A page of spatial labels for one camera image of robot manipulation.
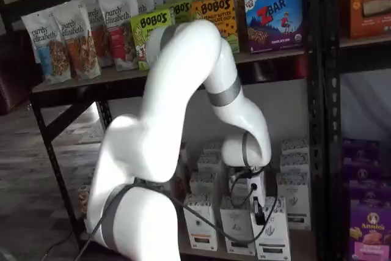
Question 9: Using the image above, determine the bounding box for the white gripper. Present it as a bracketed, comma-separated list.
[229, 166, 266, 226]

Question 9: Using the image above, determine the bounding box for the white box green strip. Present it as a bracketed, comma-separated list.
[250, 196, 291, 260]
[280, 138, 310, 155]
[276, 171, 312, 232]
[279, 152, 310, 176]

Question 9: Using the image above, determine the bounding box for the white box pink strip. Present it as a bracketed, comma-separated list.
[219, 196, 257, 256]

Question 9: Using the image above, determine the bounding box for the white box yellow strip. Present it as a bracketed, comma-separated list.
[182, 194, 220, 250]
[188, 171, 218, 197]
[197, 153, 223, 176]
[203, 139, 224, 156]

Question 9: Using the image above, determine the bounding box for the black metal shelf rack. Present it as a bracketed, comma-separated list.
[323, 0, 391, 261]
[0, 0, 324, 261]

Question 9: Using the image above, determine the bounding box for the purple Annie's box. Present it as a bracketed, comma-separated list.
[348, 178, 391, 204]
[341, 139, 382, 182]
[349, 199, 391, 261]

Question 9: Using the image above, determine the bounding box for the green oatmeal box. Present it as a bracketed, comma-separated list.
[78, 184, 92, 215]

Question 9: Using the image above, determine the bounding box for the blue ZBar box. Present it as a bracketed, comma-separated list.
[243, 0, 305, 55]

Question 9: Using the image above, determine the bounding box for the yellow Bobo's peanut butter box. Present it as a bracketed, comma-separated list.
[191, 0, 241, 54]

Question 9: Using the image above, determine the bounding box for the green Bobo's apple pie box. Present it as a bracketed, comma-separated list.
[167, 0, 208, 26]
[130, 8, 172, 72]

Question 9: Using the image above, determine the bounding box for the orange Annie's box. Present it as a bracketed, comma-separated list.
[348, 0, 391, 39]

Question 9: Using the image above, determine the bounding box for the granola bag red label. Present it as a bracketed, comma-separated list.
[97, 0, 141, 72]

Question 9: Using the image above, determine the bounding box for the granola bag orange label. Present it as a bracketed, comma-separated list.
[51, 0, 102, 81]

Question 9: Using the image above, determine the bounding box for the granola bag blue label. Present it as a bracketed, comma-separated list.
[20, 12, 73, 86]

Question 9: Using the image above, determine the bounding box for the dark brown couch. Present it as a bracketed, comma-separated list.
[0, 27, 43, 117]

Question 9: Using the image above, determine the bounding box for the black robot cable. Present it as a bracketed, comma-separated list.
[45, 163, 280, 261]

